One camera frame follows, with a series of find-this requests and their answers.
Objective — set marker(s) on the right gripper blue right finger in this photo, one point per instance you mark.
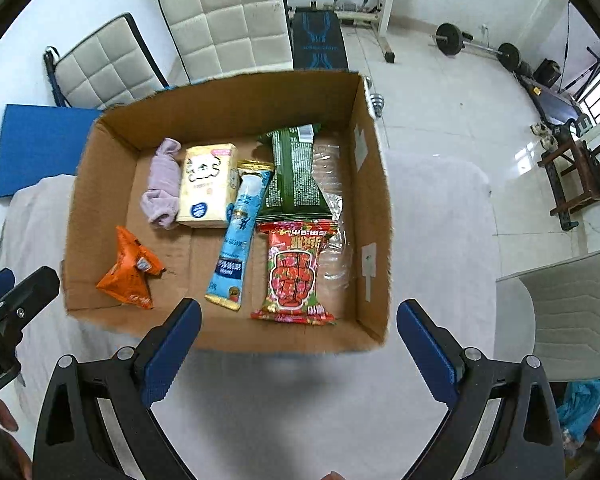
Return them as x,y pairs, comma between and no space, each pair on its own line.
434,350

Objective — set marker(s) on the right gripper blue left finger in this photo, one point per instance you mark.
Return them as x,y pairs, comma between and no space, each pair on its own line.
164,349

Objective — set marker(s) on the orange snack packet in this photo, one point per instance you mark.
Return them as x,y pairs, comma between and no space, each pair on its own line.
126,280

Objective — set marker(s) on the long blue white snack packet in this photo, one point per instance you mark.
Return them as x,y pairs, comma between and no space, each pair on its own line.
227,280

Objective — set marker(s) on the person's left hand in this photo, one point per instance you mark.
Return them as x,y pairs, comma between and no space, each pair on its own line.
15,463

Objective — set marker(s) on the grey table cloth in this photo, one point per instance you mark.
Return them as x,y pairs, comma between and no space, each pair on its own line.
246,416

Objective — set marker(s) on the grey plastic chair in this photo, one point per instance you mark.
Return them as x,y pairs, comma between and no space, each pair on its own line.
552,312

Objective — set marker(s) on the blue plastic bag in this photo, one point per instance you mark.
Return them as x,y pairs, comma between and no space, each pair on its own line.
578,409

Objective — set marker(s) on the blue foam mat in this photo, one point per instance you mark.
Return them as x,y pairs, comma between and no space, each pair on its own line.
37,142

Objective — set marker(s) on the pink folded cloth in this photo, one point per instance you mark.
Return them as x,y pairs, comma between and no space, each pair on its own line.
161,201

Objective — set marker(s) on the red snack bag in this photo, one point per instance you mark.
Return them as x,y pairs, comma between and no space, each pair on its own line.
294,248

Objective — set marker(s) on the yellow tissue pack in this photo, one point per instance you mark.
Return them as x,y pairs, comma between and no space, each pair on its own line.
209,186

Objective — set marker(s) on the green snack bag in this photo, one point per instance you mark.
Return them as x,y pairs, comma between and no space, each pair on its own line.
292,193

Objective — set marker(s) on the dark wooden chair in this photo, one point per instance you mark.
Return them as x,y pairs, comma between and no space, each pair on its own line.
571,155

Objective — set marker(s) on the left white quilted chair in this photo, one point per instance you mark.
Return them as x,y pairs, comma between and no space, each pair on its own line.
112,66

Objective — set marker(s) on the white quilted chair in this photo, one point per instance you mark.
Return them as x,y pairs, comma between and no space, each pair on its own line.
112,66
224,38

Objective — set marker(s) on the chrome dumbbell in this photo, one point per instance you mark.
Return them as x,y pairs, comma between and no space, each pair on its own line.
377,101

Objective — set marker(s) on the black treadmill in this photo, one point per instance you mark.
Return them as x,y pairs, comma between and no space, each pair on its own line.
553,108

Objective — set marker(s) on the short barbell on floor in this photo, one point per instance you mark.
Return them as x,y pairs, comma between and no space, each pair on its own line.
450,40

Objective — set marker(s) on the right white quilted chair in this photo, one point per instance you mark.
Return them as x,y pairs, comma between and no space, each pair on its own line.
224,38

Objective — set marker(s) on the black blue bench pad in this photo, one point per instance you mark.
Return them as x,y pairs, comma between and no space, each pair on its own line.
317,41

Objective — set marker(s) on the white weight bench rack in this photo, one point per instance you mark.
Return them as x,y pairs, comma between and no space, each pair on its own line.
374,16

